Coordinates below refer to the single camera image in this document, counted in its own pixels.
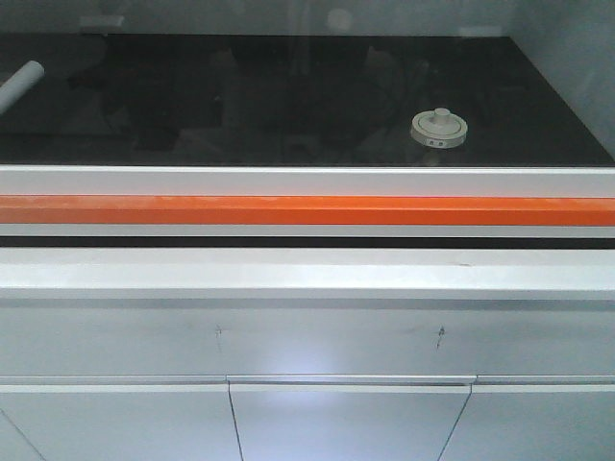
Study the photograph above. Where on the glass jar with white lid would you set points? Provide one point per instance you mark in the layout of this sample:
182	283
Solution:
438	129

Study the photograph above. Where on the fume hood sash orange handle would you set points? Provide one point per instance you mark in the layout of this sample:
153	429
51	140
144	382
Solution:
297	201

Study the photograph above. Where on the white base cabinet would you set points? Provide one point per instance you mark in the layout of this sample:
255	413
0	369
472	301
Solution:
273	354

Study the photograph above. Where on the white rolled paper tube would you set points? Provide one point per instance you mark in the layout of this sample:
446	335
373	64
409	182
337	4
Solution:
19	83

